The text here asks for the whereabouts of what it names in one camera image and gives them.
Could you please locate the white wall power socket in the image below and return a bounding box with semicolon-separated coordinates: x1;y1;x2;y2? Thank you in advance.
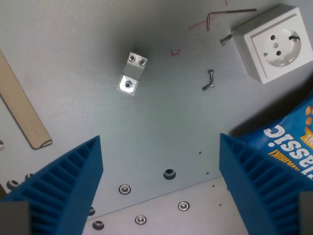
231;3;313;85

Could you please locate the blue snack bag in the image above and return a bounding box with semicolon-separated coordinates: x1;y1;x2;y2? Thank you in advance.
229;91;313;184

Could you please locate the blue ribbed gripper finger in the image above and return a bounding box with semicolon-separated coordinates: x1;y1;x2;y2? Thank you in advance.
0;135;104;235
219;133;313;235

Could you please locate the aluminium angle bracket block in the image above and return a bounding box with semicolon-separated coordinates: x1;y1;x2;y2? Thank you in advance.
116;51;148;96

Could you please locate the beige wooden strip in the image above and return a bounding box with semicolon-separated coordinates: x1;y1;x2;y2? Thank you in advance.
0;48;53;150

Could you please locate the metal hex allen key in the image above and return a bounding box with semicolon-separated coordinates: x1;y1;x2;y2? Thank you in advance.
206;8;257;32

